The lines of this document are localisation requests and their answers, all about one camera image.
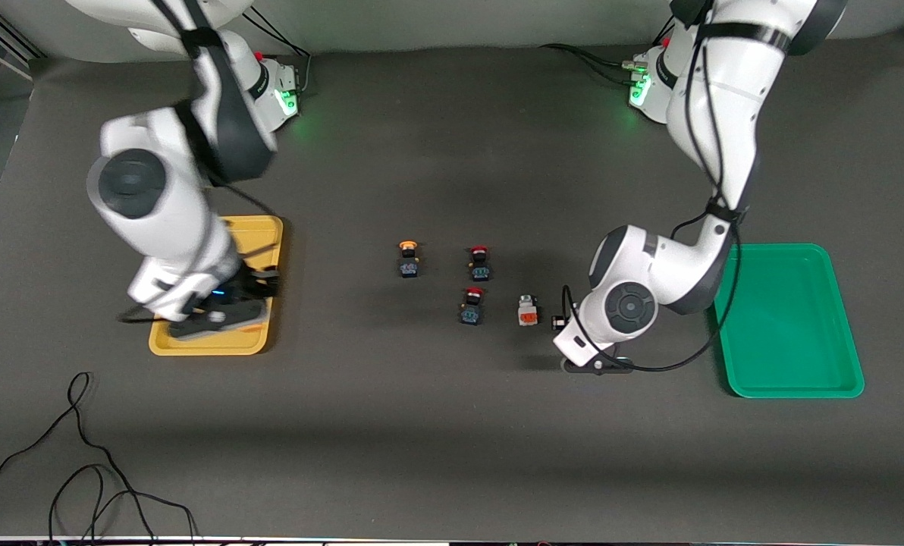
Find loose black cable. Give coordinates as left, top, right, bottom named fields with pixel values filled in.
left=0, top=371, right=199, bottom=546

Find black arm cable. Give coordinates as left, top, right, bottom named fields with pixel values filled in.
left=562, top=0, right=745, bottom=374
left=118, top=0, right=282, bottom=325

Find aluminium frame rail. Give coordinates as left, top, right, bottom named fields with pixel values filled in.
left=0, top=14, right=45, bottom=81

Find yellow plastic tray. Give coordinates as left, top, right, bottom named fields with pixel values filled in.
left=149, top=215, right=284, bottom=356

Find black right base cables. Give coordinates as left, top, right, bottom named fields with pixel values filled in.
left=241, top=9, right=314, bottom=98

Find green plastic tray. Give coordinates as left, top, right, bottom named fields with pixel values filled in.
left=713, top=243, right=865, bottom=399

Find black base cables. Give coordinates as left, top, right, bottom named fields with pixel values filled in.
left=241, top=9, right=314, bottom=98
left=539, top=42, right=650, bottom=86

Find black left base cables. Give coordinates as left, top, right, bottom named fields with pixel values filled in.
left=539, top=42, right=650, bottom=86

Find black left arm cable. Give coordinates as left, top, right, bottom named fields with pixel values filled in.
left=562, top=0, right=745, bottom=374

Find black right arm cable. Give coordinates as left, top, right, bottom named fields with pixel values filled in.
left=118, top=0, right=282, bottom=325

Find dark grey table mat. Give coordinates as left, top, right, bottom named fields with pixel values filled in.
left=0, top=29, right=904, bottom=541

